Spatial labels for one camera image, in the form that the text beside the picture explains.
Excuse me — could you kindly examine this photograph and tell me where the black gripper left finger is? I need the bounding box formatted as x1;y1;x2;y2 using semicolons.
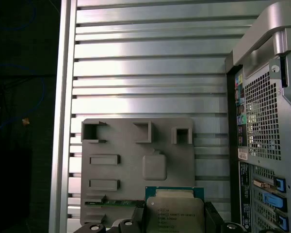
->
72;200;146;233

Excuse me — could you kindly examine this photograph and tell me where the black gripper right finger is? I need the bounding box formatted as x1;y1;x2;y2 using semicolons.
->
203;200;249;233

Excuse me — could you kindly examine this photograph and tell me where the silver CPU green edge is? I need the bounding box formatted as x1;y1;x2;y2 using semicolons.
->
145;186;205;233

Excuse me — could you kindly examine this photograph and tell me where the blue slot latch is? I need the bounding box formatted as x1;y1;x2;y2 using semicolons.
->
273;178;287;194
261;191;288;212
275;210;290;231

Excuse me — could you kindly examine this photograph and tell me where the green RAM stick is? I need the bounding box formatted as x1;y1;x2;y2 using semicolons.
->
84;198;146;207

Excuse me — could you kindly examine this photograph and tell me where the grey plastic parts rack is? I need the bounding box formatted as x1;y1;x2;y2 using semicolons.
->
80;117;196;225

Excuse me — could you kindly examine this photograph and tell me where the black grey PC case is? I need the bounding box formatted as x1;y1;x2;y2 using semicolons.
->
224;0;291;233

